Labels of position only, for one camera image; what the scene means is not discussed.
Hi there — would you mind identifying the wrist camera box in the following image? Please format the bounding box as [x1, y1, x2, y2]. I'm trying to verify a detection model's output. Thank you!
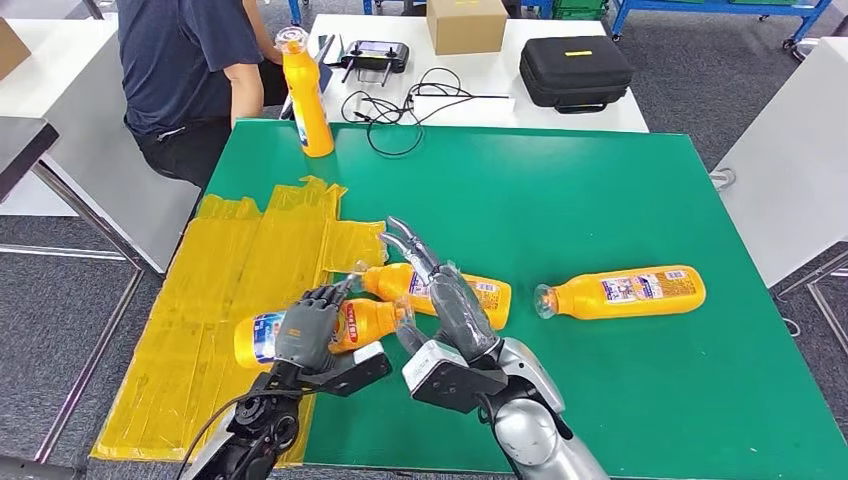
[402, 339, 510, 415]
[331, 341, 393, 397]

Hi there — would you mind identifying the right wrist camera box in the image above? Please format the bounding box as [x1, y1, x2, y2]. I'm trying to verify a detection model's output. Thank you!
[402, 339, 510, 415]

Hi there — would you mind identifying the blue tablet folio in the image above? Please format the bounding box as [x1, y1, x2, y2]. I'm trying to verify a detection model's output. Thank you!
[279, 33, 340, 122]

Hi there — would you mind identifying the small brown cardboard box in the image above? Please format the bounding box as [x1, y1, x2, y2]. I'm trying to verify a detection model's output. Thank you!
[0, 18, 33, 81]

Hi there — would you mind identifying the green table mat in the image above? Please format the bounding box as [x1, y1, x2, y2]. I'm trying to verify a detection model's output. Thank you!
[198, 117, 848, 480]

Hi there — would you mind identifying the black tangled cable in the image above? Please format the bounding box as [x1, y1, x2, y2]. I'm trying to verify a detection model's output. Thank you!
[341, 66, 516, 158]

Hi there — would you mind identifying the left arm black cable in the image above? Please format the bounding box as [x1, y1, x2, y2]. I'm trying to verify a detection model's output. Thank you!
[175, 390, 299, 480]

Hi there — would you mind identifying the blue shelving rack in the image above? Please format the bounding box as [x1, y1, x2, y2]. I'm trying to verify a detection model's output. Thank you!
[609, 0, 833, 51]

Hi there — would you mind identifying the person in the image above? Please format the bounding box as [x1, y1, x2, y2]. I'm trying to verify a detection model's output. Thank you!
[115, 0, 293, 190]

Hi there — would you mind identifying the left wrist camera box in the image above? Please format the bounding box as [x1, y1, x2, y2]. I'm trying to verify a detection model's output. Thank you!
[331, 341, 393, 397]

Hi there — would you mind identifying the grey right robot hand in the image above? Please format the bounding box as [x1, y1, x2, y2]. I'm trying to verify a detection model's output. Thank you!
[378, 216, 501, 364]

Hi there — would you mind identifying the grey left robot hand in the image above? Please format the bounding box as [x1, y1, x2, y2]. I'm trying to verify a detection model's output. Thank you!
[274, 278, 356, 374]

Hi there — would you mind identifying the yellow taped plastic sheet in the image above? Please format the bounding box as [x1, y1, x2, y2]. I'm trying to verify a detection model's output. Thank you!
[89, 175, 389, 468]

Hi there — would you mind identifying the black carrying case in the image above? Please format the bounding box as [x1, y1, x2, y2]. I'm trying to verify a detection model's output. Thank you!
[519, 34, 636, 115]

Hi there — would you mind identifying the green plastic crate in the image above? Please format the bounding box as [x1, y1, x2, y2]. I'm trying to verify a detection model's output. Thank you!
[553, 0, 609, 20]

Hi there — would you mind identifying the dark grey table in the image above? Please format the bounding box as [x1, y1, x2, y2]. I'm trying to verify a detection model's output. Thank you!
[0, 115, 146, 465]

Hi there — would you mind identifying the white table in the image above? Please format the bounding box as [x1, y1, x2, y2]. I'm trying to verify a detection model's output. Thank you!
[712, 36, 848, 362]
[281, 13, 651, 134]
[0, 18, 201, 274]

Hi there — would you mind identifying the black remote controller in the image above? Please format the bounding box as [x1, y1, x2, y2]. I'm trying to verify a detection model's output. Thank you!
[341, 39, 411, 87]

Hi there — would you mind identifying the orange detergent bottle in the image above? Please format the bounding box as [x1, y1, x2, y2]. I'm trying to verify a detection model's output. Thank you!
[533, 265, 708, 323]
[274, 26, 336, 159]
[349, 261, 513, 331]
[233, 296, 415, 370]

